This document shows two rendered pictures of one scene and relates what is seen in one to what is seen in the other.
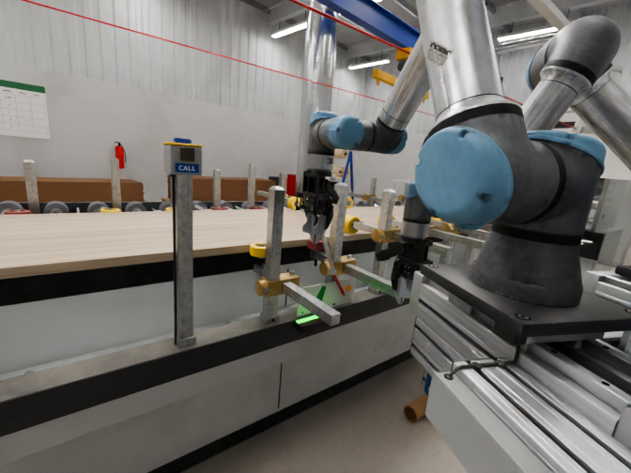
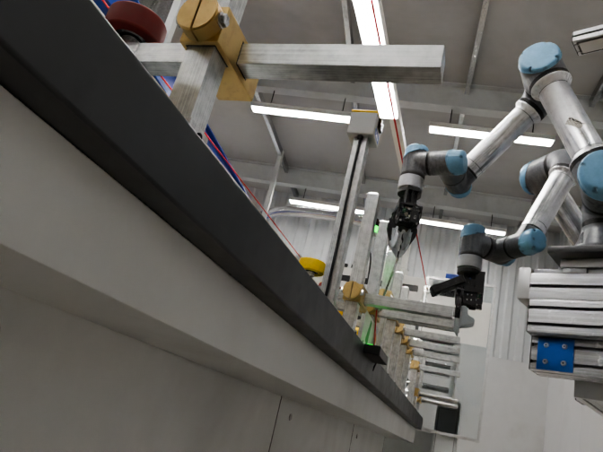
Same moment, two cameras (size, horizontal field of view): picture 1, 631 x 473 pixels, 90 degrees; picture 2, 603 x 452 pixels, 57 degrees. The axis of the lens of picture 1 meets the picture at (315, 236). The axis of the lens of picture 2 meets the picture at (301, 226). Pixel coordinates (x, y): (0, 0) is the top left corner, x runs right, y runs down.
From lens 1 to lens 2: 1.34 m
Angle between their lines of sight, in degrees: 45
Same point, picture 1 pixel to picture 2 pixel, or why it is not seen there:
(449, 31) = (580, 115)
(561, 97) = (568, 182)
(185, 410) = not seen: outside the picture
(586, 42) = not seen: hidden behind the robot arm
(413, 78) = (499, 143)
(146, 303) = not seen: hidden behind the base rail
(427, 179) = (590, 172)
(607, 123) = (569, 215)
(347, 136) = (464, 163)
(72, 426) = (277, 355)
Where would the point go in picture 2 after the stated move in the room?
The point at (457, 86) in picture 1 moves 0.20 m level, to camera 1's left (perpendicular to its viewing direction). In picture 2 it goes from (591, 137) to (549, 100)
